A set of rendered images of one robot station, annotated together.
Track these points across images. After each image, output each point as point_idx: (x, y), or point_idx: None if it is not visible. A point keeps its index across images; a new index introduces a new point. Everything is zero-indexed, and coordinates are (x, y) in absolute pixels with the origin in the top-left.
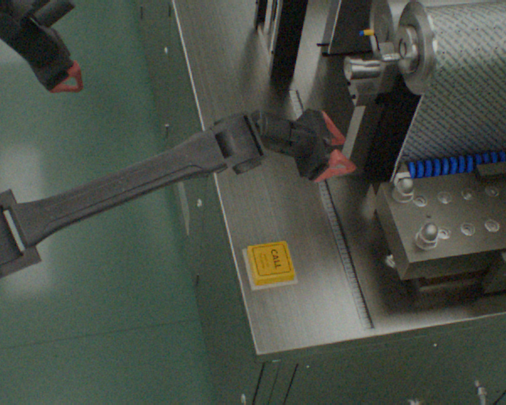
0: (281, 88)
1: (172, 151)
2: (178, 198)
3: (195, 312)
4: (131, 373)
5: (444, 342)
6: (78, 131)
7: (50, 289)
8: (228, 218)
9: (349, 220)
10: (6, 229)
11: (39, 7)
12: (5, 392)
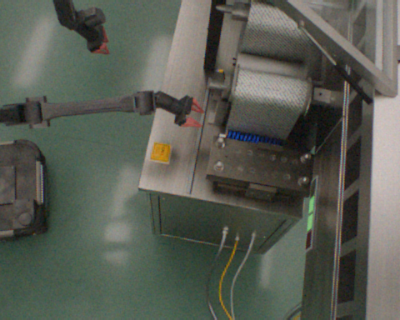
0: (206, 74)
1: (112, 99)
2: None
3: None
4: (133, 169)
5: (226, 210)
6: (154, 52)
7: (114, 122)
8: (153, 127)
9: (204, 144)
10: (37, 111)
11: (87, 19)
12: (80, 159)
